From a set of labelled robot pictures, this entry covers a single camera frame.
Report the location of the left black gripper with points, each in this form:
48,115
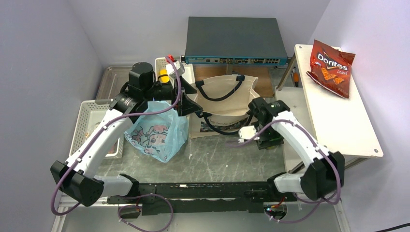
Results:
186,106

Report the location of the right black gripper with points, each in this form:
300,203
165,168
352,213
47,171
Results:
264,142

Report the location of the yellow lemon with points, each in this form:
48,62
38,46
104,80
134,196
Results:
163,76

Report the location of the beige canvas tote bag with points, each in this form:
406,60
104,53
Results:
224,101

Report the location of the light blue plastic grocery bag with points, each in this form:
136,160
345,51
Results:
160,136

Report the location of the red Doritos chip bag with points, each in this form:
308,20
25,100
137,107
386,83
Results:
331,68

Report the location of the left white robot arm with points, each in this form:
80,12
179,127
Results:
76,176

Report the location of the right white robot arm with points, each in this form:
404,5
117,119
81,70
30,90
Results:
324,174

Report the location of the white perforated basket rear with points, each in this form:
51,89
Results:
188,75

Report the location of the white perforated basket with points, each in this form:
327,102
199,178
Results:
90,112
188,75

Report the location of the wooden board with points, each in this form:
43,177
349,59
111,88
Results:
263,87

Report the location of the orange object behind shelf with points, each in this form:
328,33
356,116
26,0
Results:
296,79

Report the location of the white shelf table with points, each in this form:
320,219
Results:
339,124

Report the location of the metal tray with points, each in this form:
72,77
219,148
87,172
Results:
114,77

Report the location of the white perforated basket left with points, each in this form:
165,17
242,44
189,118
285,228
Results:
90,112

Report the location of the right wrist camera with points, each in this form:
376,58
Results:
247,133

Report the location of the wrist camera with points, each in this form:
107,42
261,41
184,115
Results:
247,133
174,67

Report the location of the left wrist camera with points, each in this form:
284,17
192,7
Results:
174,67

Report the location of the network switch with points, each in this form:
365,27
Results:
234,40

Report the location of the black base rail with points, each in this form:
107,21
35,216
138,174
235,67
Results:
252,197

